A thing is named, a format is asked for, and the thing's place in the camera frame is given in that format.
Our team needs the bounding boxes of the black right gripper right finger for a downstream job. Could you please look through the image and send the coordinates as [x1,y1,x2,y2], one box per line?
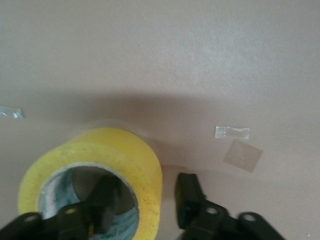
[174,172,285,240]

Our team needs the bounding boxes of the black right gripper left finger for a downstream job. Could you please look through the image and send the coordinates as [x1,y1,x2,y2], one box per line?
[0,175,121,240]

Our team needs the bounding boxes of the yellow packing tape roll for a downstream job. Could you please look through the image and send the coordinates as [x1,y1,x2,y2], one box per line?
[17,127,163,240]

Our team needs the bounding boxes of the brown tape square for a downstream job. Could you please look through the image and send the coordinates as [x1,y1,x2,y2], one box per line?
[223,139,265,173]

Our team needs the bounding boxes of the clear tape piece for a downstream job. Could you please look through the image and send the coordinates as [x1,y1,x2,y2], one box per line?
[215,126,251,140]
[0,106,24,120]

